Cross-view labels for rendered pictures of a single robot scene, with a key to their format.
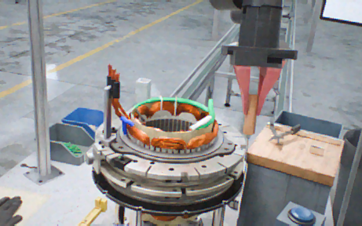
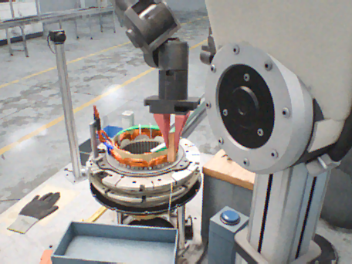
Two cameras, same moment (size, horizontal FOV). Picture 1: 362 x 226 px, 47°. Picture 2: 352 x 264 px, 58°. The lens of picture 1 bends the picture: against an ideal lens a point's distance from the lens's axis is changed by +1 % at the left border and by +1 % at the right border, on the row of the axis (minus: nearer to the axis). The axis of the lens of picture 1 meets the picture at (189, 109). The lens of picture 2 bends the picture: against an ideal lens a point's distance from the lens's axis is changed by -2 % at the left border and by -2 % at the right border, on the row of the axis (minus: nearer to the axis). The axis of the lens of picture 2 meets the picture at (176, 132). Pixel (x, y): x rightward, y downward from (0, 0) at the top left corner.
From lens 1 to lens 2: 22 cm
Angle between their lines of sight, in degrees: 10
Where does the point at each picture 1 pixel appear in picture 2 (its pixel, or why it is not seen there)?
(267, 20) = (173, 80)
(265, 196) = (219, 199)
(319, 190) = not seen: hidden behind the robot
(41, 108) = (70, 130)
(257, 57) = (167, 107)
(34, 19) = (61, 69)
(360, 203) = (340, 196)
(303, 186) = (244, 193)
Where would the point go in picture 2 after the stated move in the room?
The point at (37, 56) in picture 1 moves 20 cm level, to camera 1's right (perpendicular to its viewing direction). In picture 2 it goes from (65, 94) to (114, 97)
